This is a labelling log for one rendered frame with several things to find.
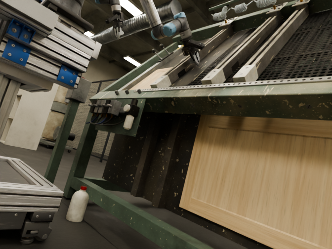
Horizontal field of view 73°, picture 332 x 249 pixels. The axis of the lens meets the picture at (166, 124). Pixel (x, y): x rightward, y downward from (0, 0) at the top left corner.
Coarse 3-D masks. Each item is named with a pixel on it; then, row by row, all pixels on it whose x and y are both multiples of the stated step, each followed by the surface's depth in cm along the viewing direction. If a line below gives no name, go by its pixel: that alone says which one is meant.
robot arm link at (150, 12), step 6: (144, 0) 141; (150, 0) 141; (144, 6) 143; (150, 6) 142; (150, 12) 143; (156, 12) 145; (150, 18) 145; (156, 18) 145; (150, 24) 148; (156, 24) 147; (156, 30) 148; (156, 36) 151; (162, 36) 148
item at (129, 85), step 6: (180, 48) 221; (174, 54) 215; (168, 60) 210; (156, 66) 200; (144, 72) 195; (150, 72) 196; (138, 78) 188; (144, 78) 192; (126, 84) 184; (132, 84) 184
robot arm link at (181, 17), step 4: (180, 12) 146; (176, 16) 143; (180, 16) 143; (184, 16) 144; (180, 20) 143; (184, 20) 144; (184, 24) 145; (188, 24) 148; (184, 28) 146; (188, 28) 147; (180, 32) 149
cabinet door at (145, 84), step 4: (168, 68) 183; (156, 72) 188; (160, 72) 184; (164, 72) 179; (148, 76) 187; (152, 76) 183; (156, 76) 179; (160, 76) 174; (144, 80) 182; (148, 80) 178; (152, 80) 174; (136, 84) 180; (140, 84) 176; (144, 84) 172; (148, 84) 168; (132, 88) 175; (136, 88) 172; (140, 88) 168; (144, 88) 164
